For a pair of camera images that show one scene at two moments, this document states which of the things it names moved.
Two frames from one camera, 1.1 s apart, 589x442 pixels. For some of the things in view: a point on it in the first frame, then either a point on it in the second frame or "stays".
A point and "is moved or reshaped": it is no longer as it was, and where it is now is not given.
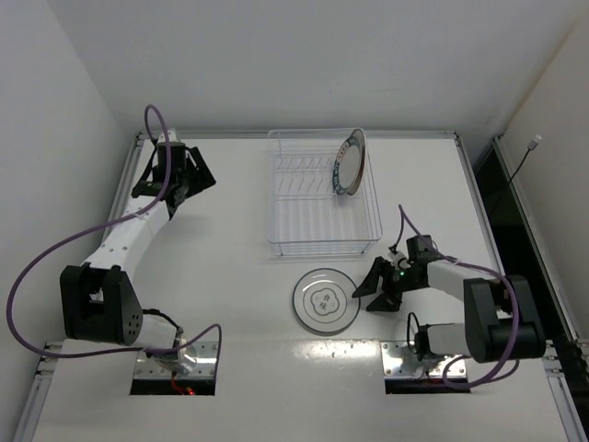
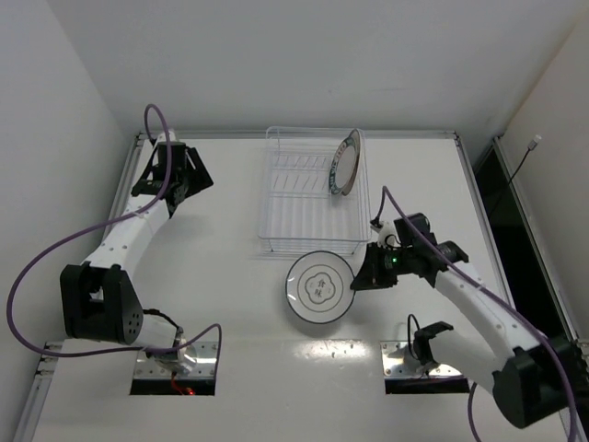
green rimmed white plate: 349,164 is moved or reshaped
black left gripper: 185,177 stays
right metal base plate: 399,359 stays
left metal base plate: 204,367 stays
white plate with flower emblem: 323,300 is moved or reshaped
